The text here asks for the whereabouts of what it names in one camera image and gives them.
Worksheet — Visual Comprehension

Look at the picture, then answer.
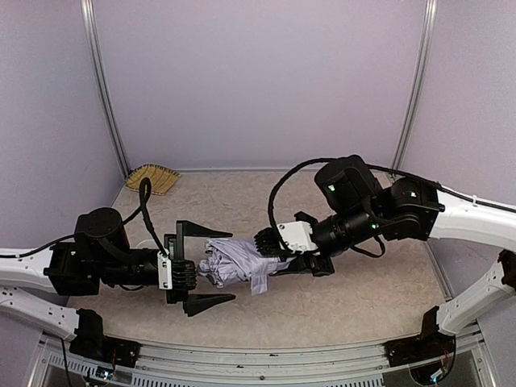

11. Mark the lilac folding umbrella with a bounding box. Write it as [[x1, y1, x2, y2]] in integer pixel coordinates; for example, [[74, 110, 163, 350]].
[[198, 239, 294, 296]]

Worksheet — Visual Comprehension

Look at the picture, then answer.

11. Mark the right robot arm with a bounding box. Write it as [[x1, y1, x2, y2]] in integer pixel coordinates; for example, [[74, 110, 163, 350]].
[[255, 155, 515, 367]]

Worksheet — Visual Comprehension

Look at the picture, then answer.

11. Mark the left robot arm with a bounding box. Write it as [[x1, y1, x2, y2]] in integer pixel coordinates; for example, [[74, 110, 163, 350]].
[[1, 207, 235, 368]]

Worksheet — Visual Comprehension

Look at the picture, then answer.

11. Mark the light blue mug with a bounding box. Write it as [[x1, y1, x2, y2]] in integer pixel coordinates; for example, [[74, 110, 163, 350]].
[[135, 239, 158, 249]]

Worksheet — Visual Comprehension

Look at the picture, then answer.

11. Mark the yellow woven mat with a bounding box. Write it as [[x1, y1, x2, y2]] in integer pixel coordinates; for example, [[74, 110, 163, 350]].
[[124, 164, 181, 196]]

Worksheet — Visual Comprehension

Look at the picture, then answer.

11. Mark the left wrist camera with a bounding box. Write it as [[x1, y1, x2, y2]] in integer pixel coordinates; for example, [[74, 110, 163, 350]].
[[156, 249, 173, 290]]

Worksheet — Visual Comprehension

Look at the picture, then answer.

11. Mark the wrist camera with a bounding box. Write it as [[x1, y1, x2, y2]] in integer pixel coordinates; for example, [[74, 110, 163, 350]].
[[277, 221, 318, 254], [156, 249, 173, 290]]

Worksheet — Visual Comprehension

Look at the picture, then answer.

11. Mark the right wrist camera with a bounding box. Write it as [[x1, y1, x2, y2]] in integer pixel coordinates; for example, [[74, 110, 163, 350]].
[[277, 221, 318, 254]]

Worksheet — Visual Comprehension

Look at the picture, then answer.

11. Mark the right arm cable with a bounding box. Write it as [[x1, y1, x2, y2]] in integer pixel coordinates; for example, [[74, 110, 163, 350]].
[[268, 158, 516, 253]]

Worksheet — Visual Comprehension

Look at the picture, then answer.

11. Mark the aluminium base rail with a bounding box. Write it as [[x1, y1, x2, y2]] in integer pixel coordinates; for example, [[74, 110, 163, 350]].
[[26, 323, 499, 386]]

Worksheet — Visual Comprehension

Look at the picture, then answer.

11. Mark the left aluminium corner post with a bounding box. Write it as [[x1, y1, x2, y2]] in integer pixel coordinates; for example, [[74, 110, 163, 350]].
[[81, 0, 131, 178]]

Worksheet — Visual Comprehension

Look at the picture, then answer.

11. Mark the aluminium corner post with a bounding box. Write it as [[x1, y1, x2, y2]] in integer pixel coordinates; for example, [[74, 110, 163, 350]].
[[390, 0, 439, 169], [81, 0, 131, 178]]

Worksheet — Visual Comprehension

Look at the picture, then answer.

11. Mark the right aluminium corner post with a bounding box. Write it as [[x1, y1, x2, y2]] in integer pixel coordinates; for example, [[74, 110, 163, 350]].
[[390, 0, 439, 169]]

